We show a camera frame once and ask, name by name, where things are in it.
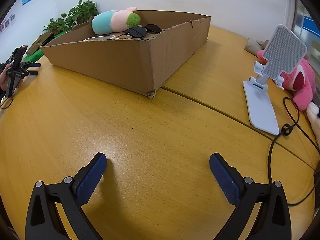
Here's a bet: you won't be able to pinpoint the small green potted plant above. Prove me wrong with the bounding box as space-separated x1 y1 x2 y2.
44 17 68 34

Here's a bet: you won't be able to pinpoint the black sunglasses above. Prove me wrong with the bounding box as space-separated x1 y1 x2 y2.
124 24 163 38

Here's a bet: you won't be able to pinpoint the white phone stand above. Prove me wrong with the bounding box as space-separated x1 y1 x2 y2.
242 24 307 136

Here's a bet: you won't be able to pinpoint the large green potted plant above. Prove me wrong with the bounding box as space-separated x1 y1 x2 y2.
66 0 99 27

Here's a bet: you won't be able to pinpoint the grey cloth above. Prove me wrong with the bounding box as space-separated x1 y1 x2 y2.
246 38 269 55

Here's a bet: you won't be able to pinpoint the pink plush bear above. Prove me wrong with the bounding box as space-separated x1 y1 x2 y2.
257 50 317 112

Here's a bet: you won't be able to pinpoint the blue pink green plush toy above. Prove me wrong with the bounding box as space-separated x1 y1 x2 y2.
91 6 141 35

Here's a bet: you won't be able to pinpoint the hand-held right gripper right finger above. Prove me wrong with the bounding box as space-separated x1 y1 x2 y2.
209 152 292 240

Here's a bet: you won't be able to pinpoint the blue window banner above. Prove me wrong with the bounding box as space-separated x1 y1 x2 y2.
302 15 320 40

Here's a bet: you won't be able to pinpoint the person's left forearm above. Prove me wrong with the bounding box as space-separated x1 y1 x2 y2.
0 65 8 98

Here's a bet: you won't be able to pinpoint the white plush toy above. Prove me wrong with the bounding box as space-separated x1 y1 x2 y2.
306 102 320 140

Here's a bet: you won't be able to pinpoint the thin black cable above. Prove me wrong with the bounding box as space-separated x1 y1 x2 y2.
0 96 13 109

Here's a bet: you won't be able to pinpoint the brown cardboard box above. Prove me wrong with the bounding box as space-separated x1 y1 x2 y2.
40 10 212 98

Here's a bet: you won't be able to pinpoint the wall photo sheet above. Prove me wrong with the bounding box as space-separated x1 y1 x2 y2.
0 15 16 33

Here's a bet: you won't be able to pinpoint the white phone case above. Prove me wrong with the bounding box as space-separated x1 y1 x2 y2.
84 35 117 41

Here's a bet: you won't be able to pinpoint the green cloth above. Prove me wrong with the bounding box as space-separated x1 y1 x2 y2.
24 50 44 62

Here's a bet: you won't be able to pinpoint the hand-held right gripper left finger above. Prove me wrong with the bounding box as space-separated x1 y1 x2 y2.
25 152 108 240

